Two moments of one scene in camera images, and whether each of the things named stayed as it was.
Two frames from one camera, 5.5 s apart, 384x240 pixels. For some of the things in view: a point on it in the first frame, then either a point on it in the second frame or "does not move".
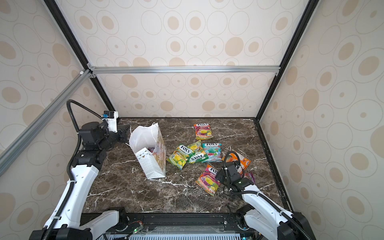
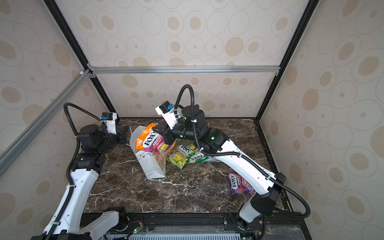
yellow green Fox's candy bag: (179, 156) does not move
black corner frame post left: (56, 10) does not move
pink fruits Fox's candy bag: (208, 182) -> (148, 140)
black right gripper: (220, 175) -> (164, 131)
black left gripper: (124, 133) does not move
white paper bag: (147, 144) does not move
